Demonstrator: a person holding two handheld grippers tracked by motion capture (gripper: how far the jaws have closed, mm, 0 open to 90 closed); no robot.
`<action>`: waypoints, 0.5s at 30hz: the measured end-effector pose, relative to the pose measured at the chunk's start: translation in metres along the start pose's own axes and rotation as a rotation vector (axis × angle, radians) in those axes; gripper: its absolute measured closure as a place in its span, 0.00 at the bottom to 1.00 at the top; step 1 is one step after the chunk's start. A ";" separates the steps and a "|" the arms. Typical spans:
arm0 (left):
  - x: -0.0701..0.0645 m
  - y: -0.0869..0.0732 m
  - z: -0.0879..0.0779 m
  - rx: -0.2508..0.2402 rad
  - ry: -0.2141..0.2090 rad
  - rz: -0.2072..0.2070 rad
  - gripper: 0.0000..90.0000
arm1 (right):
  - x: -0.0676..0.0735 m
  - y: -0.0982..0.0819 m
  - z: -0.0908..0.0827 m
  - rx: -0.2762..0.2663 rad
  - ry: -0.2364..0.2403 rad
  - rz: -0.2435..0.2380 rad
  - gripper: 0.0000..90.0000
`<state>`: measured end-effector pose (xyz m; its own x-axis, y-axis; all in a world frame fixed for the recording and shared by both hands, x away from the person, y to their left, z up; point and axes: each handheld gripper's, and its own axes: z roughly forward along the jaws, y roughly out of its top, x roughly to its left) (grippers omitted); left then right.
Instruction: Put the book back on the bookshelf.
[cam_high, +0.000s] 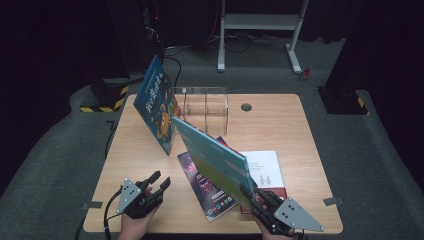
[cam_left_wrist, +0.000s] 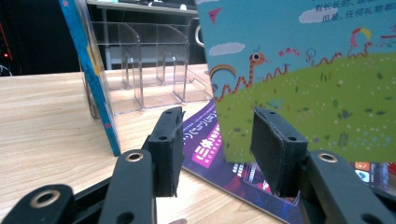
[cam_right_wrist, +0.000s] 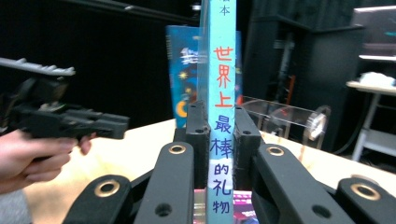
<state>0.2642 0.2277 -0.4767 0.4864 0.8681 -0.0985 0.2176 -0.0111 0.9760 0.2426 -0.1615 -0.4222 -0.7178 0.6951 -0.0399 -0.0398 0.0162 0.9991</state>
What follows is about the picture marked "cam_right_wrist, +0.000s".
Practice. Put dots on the dark blue picture book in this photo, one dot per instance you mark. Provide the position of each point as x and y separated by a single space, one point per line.
182 77

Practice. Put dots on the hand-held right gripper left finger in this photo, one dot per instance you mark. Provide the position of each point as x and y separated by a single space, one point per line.
199 140

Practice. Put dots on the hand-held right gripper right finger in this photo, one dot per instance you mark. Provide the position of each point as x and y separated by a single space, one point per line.
244 146

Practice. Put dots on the white object on desk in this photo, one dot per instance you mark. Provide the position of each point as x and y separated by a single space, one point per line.
376 79

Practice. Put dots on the white metal desk frame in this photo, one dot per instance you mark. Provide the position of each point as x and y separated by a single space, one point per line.
370 124

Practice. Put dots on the monitor screen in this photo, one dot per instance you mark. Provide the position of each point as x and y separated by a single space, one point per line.
376 31

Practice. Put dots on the light blue picture book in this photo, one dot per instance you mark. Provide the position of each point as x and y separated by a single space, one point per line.
222 93

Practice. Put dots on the clear acrylic book rack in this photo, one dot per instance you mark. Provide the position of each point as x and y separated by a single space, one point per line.
280 118

